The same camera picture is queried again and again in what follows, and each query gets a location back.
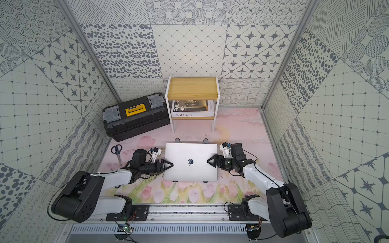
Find Folio magazine book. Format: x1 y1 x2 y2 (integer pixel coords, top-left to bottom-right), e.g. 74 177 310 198
171 100 215 117

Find black folding laptop stand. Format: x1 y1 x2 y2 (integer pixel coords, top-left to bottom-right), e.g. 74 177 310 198
172 138 210 183

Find black toolbox with yellow handle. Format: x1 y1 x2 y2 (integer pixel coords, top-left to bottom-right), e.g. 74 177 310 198
102 93 170 142

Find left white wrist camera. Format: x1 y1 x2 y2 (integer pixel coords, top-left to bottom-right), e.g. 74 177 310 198
149 147 162 163

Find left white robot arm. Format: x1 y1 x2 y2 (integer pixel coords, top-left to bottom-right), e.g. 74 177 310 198
48 149 174 223

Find silver laptop computer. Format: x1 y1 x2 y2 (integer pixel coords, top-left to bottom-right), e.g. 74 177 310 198
164 143 218 182

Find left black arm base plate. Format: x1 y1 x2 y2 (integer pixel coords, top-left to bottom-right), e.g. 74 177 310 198
106 205 150 222

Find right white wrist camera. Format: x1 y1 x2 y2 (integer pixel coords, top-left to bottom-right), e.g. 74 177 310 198
219 142 233 158

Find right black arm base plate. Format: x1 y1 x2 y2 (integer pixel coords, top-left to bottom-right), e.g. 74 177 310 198
227 204 252 221

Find right black controller box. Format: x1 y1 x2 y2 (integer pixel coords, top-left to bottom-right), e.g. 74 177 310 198
246 224 261 241

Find pink floral table mat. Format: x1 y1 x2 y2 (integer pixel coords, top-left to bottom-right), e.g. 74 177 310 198
101 108 283 204

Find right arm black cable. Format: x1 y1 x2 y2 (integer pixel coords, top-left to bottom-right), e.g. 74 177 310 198
224 148 292 241

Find aluminium mounting rail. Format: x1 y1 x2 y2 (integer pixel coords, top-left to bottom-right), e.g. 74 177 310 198
60 204 275 241

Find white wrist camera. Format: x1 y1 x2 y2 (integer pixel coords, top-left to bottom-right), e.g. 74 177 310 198
149 147 162 163
219 142 233 158

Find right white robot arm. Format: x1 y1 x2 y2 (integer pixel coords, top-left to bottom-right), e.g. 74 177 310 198
207 143 312 240

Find left green circuit board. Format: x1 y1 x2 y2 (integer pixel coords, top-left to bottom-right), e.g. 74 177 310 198
114 225 134 243

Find white and wood side table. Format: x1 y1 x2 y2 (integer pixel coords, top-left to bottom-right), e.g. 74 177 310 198
165 75 220 132

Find black handled scissors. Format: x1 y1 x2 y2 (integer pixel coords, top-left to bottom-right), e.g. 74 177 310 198
111 144 123 167

